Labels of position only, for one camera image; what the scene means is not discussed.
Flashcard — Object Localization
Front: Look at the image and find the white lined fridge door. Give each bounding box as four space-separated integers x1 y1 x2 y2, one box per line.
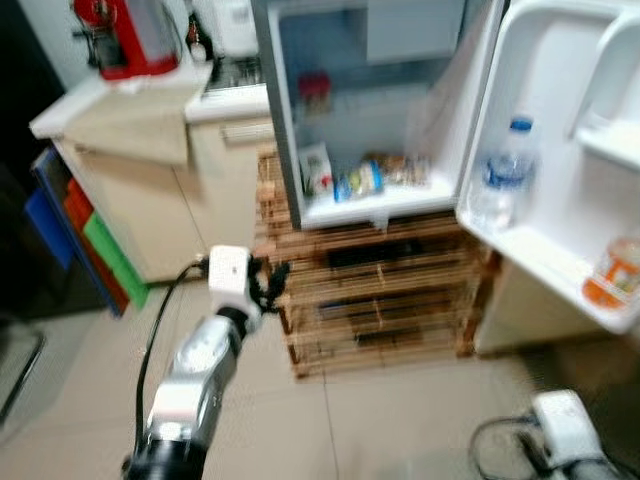
455 0 640 336

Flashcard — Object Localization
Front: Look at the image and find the wooden wine rack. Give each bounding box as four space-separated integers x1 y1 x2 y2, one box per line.
255 150 501 379

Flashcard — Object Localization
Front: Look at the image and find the white green food bag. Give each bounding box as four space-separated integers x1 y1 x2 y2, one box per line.
298 142 336 201

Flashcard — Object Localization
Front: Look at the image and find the green flat board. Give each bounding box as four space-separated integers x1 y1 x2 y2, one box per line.
82 212 151 309

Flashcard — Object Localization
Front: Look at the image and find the clear snack pack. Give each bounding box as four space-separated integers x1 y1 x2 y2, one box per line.
375 150 431 191

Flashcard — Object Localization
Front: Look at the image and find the red lidded container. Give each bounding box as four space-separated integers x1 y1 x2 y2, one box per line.
298 70 333 119

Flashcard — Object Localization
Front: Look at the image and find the orange flat board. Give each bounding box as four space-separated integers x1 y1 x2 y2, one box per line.
62 178 126 311

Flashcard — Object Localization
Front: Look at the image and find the beige linen cloth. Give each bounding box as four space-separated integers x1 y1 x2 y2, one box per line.
60 85 216 169

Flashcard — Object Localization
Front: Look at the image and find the blue flat board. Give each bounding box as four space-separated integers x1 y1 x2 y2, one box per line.
25 150 76 271

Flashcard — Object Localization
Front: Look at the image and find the orange juice bottle green cap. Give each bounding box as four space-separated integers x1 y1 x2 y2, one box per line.
580 235 640 311

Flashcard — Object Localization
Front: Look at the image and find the clear water bottle blue label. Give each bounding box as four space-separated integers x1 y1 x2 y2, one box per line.
470 115 541 233

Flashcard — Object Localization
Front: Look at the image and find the red espresso machine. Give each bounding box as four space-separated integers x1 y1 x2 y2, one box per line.
70 0 186 81

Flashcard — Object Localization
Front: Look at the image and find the black tall refrigerator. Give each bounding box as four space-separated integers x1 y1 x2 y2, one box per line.
0 0 61 321

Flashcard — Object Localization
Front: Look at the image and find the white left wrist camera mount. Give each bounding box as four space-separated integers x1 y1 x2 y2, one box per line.
205 245 253 316

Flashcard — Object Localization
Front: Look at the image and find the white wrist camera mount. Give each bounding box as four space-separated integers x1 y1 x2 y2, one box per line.
205 245 253 316
530 390 601 469

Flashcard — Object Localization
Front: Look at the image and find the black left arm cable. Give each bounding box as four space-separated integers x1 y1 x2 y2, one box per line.
135 258 211 451

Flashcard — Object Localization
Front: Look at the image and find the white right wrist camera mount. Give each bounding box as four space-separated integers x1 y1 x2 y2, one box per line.
530 390 601 469

